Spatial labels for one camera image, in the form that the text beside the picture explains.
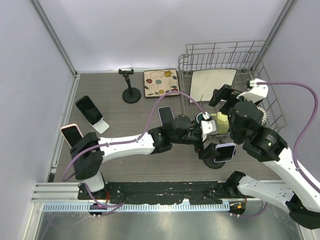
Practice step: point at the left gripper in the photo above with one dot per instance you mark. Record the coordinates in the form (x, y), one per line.
(209, 151)

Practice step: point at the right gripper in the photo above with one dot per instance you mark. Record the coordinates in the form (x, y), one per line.
(224, 93)

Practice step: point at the black round phone stand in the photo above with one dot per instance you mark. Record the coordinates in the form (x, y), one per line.
(130, 95)
(209, 162)

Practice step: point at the purple case phone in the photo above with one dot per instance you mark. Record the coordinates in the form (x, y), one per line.
(165, 115)
(225, 151)

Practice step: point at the floral square plate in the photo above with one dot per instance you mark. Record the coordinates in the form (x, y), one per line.
(158, 82)

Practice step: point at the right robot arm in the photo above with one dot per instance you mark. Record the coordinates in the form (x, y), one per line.
(246, 127)

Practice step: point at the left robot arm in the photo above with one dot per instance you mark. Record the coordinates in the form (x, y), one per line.
(89, 152)

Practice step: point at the white folding phone stand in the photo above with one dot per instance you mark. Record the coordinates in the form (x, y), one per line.
(101, 126)

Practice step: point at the black phone on white stand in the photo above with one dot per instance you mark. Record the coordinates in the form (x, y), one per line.
(89, 110)

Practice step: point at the pink case phone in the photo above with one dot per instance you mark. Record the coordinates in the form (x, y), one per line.
(71, 134)

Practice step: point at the white square plate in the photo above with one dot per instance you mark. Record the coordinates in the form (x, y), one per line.
(204, 82)

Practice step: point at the yellow faceted cup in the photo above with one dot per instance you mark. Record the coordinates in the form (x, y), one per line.
(222, 123)

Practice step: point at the dark green mug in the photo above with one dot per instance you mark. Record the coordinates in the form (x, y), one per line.
(200, 117)

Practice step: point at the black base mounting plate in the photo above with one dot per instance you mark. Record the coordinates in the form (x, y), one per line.
(167, 193)

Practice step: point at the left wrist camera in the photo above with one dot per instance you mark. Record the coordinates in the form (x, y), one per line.
(208, 126)

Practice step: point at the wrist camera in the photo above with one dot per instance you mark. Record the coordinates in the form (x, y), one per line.
(208, 126)
(258, 92)

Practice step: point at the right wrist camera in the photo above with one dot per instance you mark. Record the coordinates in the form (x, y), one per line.
(258, 92)

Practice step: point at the grey wire dish rack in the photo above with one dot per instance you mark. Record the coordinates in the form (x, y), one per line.
(205, 67)

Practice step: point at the white cable duct strip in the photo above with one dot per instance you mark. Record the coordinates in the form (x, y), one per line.
(92, 207)

